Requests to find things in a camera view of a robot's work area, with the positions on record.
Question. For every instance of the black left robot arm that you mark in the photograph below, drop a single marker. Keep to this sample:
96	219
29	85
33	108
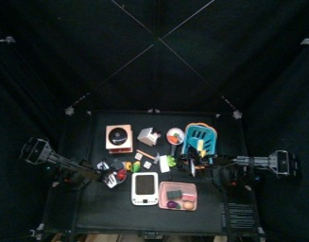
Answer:
54	157

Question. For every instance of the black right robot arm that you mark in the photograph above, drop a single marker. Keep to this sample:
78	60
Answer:
261	161

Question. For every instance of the red sushi piece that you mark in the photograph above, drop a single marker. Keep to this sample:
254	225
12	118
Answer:
121	175

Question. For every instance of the yellow toy piece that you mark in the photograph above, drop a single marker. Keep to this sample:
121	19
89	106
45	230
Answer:
128	165

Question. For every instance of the green toy vegetable piece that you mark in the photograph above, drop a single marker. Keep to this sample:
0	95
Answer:
177	135

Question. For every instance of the pink white sushi piece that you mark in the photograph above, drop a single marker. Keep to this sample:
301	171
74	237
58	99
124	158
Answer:
188	197

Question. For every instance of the green toy lettuce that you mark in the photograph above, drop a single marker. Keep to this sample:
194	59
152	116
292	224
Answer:
172	161

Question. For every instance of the yellow toy in rack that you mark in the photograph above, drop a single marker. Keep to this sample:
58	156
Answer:
200	145

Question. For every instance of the white card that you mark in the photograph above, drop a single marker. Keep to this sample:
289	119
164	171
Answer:
164	164

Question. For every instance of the teal dish rack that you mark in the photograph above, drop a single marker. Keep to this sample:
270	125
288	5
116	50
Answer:
198	140

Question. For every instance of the white toy tablet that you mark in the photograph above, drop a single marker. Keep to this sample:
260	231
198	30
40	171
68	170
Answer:
144	188

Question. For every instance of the orange toy carrot slice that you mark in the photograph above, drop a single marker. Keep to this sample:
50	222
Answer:
172	139

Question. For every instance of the small white cube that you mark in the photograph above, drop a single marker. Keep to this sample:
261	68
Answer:
146	164
137	156

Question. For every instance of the dark green block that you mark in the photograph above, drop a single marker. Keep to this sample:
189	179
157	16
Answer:
173	193

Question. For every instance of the pink tray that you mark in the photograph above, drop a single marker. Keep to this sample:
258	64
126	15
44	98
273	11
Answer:
177	196

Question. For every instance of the pink toy stove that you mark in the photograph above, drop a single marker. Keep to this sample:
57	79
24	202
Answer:
118	138

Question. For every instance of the orange toy ball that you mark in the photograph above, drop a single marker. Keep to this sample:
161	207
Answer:
188	205

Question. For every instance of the purple toy eggplant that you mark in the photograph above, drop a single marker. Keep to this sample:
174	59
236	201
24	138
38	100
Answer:
173	204

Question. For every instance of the white grey toy box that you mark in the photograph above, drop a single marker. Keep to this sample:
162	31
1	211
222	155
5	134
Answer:
148	136

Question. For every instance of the white label sticker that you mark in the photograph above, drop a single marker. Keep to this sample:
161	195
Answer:
240	215

